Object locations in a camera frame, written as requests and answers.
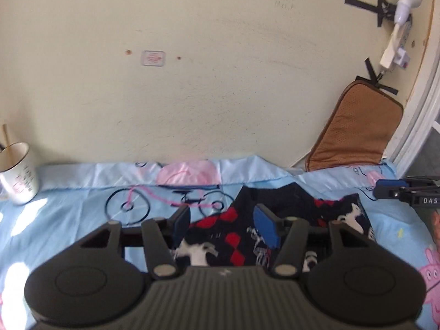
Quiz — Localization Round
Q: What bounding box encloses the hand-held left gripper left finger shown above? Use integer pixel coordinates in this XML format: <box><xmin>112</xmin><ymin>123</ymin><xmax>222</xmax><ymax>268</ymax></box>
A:
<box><xmin>70</xmin><ymin>205</ymin><xmax>192</xmax><ymax>280</ymax></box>

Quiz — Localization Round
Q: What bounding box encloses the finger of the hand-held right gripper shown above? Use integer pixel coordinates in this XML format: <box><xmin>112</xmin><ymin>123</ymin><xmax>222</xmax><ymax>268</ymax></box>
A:
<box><xmin>373</xmin><ymin>175</ymin><xmax>440</xmax><ymax>203</ymax></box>

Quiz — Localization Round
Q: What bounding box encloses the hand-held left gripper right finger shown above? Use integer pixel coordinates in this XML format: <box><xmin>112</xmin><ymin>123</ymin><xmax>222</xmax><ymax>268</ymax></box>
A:
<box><xmin>252</xmin><ymin>203</ymin><xmax>379</xmax><ymax>279</ymax></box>

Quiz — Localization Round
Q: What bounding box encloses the navy patterned small garment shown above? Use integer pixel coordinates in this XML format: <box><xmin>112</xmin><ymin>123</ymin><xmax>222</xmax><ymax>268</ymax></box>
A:
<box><xmin>170</xmin><ymin>183</ymin><xmax>377</xmax><ymax>276</ymax></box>

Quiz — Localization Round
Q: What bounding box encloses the brown cushion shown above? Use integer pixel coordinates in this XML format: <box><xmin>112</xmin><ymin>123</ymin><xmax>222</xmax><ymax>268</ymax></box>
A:
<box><xmin>305</xmin><ymin>79</ymin><xmax>405</xmax><ymax>173</ymax></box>

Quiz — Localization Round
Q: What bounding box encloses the long black tape strip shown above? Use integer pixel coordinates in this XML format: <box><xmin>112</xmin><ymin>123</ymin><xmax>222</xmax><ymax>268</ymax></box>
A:
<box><xmin>355</xmin><ymin>75</ymin><xmax>399</xmax><ymax>96</ymax></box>

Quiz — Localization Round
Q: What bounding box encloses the light blue printed bedsheet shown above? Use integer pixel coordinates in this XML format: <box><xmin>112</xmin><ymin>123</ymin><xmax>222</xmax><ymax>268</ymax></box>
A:
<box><xmin>0</xmin><ymin>154</ymin><xmax>440</xmax><ymax>321</ymax></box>

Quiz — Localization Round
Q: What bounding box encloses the short black tape strip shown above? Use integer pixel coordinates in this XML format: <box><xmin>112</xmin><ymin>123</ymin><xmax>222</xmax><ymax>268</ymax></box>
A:
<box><xmin>365</xmin><ymin>58</ymin><xmax>379</xmax><ymax>84</ymax></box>

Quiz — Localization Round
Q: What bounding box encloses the white enamel mug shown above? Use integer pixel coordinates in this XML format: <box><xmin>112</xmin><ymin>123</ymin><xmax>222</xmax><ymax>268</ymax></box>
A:
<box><xmin>0</xmin><ymin>142</ymin><xmax>40</xmax><ymax>206</ymax></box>

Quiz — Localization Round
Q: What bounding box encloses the white window frame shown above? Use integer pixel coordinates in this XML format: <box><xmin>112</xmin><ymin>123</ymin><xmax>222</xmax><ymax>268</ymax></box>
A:
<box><xmin>388</xmin><ymin>0</ymin><xmax>440</xmax><ymax>180</ymax></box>

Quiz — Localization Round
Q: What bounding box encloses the pink wall sticker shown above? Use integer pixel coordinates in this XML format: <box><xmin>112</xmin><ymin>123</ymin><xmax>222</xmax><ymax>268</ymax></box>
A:
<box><xmin>141</xmin><ymin>50</ymin><xmax>166</xmax><ymax>67</ymax></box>

